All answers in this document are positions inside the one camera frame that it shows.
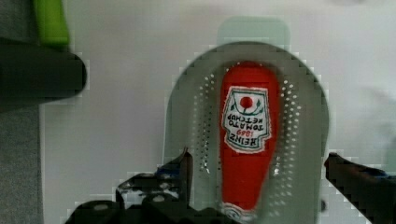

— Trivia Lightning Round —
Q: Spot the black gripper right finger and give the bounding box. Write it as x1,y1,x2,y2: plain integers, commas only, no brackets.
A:
324,153,396,224

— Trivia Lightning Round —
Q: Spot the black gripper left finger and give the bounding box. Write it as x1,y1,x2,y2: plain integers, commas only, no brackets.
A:
64,148,237,224

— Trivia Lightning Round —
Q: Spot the red plush ketchup bottle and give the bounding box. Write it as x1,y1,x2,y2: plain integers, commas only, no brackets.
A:
219,62,279,224

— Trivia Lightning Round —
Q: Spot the green oval strainer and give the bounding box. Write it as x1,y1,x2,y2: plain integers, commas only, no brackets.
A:
163,17,329,224

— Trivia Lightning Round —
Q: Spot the green and black bottle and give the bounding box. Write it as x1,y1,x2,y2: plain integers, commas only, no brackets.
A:
0,0,87,110

